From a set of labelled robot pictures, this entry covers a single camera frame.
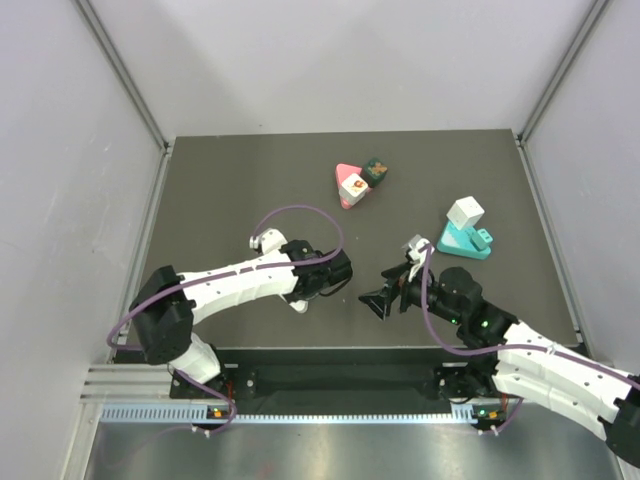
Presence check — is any grey white cube adapter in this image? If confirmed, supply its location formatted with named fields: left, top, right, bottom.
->
left=446, top=196, right=485, bottom=230

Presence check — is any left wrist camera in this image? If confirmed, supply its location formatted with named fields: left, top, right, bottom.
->
left=249, top=228, right=287, bottom=255

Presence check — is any white tiger cube adapter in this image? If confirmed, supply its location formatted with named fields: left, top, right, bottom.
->
left=338, top=173, right=369, bottom=209

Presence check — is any pink triangular power strip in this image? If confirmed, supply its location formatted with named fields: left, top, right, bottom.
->
left=335, top=163, right=370, bottom=210

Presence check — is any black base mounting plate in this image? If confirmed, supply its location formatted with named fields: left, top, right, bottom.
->
left=168, top=348, right=531, bottom=415

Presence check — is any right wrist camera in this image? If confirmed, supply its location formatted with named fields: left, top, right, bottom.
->
left=404, top=235, right=434, bottom=282

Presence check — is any slotted cable duct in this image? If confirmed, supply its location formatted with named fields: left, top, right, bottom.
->
left=100, top=404, right=478, bottom=425

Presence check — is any teal triangular power strip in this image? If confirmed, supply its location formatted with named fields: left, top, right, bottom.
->
left=436, top=221, right=492, bottom=260

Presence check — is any teal cube charger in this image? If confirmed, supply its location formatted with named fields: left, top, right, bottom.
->
left=470, top=228, right=493, bottom=252

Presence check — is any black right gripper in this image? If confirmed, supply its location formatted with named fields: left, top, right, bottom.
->
left=359, top=259, right=464, bottom=326

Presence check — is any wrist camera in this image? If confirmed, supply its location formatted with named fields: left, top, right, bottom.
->
left=404, top=235, right=434, bottom=282
left=249, top=228, right=287, bottom=255

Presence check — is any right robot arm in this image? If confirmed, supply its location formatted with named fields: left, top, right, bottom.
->
left=359, top=264, right=639, bottom=466

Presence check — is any dark green cube adapter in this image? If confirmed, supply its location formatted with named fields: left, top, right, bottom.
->
left=360, top=158, right=388, bottom=189

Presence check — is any white triangular power strip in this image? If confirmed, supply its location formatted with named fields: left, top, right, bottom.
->
left=288, top=300, right=308, bottom=314

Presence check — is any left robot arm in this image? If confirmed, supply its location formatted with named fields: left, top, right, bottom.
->
left=129, top=229, right=353, bottom=397

